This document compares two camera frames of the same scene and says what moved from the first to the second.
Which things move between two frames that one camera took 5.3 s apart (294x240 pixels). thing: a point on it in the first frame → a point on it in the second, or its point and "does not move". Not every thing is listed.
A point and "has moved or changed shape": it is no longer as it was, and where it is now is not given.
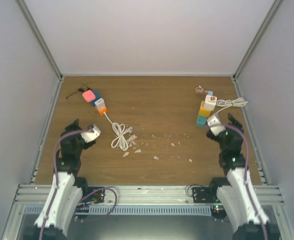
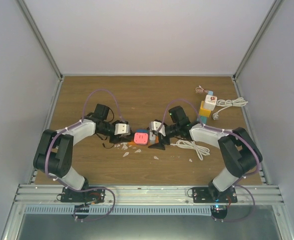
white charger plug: (100, 103) → (152, 138)
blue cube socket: (97, 96) → (142, 130)
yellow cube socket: (204, 111) does not move
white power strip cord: (121, 141) has moved or changed shape
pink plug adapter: (88, 96) → (140, 138)
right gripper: (233, 121) → (160, 145)
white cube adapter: (210, 102) does not move
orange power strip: (102, 110) has moved or changed shape
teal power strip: (201, 120) does not move
